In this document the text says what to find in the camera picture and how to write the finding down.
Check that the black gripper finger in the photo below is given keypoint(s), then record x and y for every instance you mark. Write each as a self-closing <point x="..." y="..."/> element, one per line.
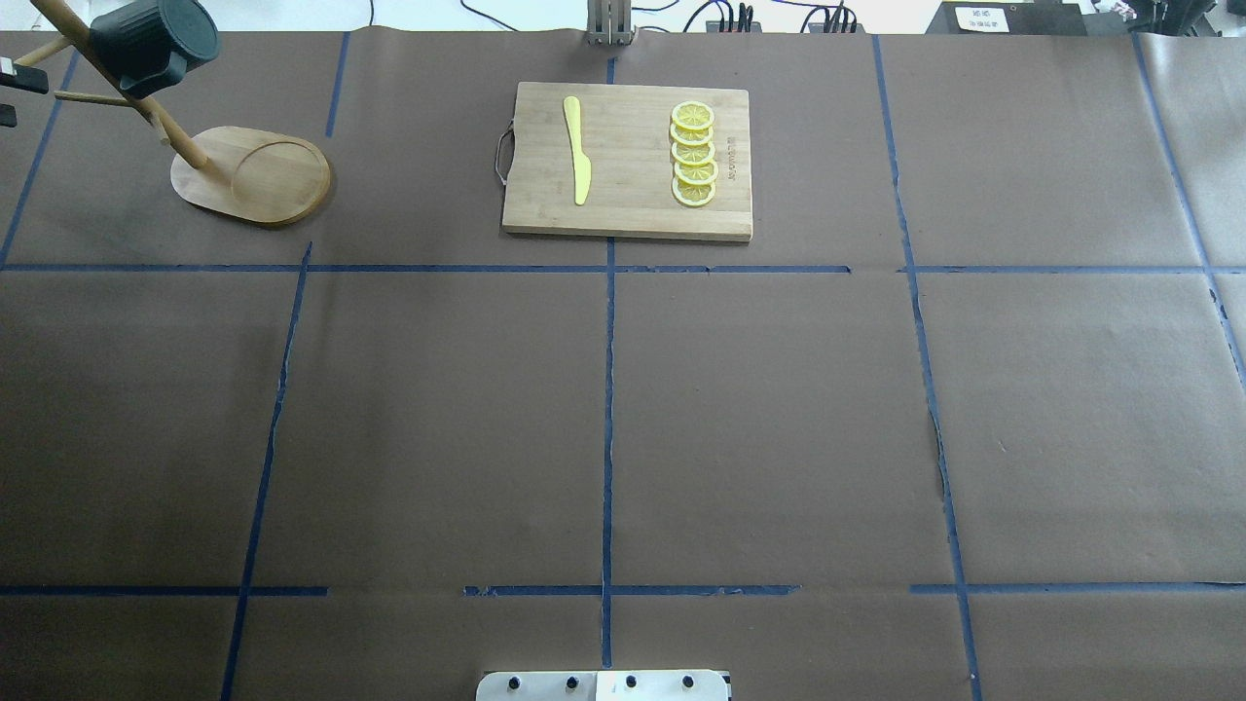
<point x="23" y="78"/>

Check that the teal ribbed mug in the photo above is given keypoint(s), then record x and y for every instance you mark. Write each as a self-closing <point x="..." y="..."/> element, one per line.
<point x="149" y="46"/>

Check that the wooden mug rack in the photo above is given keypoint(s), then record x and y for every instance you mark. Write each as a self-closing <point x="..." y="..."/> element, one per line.
<point x="265" y="178"/>

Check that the yellow plastic knife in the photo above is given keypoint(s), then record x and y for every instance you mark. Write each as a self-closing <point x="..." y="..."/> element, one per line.
<point x="581" y="165"/>

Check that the bamboo cutting board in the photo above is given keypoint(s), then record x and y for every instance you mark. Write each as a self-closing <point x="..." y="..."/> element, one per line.
<point x="626" y="136"/>

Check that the lemon slice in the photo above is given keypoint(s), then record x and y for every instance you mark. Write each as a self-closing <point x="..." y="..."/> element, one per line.
<point x="693" y="155"/>
<point x="693" y="116"/>
<point x="692" y="138"/>
<point x="692" y="194"/>
<point x="696" y="175"/>

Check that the black box with label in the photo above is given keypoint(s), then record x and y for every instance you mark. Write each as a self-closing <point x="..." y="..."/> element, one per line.
<point x="1029" y="18"/>

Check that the aluminium frame post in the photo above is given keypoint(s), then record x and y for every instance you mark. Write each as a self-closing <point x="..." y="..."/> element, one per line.
<point x="609" y="23"/>

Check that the white pedestal column base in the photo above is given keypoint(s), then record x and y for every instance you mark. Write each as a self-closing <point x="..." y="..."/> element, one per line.
<point x="651" y="684"/>

